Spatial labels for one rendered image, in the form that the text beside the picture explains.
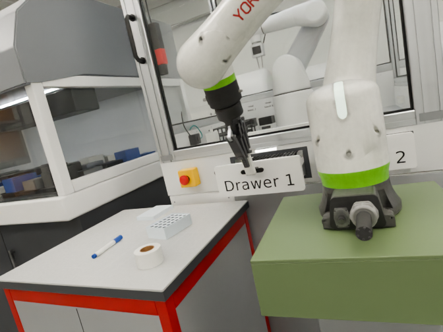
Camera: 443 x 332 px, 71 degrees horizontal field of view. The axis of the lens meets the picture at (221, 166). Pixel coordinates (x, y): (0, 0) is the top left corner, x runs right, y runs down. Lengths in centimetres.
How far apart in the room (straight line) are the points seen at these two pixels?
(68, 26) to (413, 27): 135
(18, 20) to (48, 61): 17
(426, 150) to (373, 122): 54
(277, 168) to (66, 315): 73
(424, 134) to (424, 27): 30
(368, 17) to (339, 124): 28
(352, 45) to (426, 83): 39
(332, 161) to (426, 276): 22
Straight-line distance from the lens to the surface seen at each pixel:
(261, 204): 120
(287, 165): 97
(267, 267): 52
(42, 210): 153
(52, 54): 154
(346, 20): 76
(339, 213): 56
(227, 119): 84
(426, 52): 109
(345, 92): 57
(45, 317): 111
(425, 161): 112
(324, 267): 50
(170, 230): 99
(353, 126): 57
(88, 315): 96
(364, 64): 75
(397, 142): 108
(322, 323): 68
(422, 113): 109
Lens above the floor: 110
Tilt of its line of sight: 9 degrees down
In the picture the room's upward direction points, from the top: 12 degrees counter-clockwise
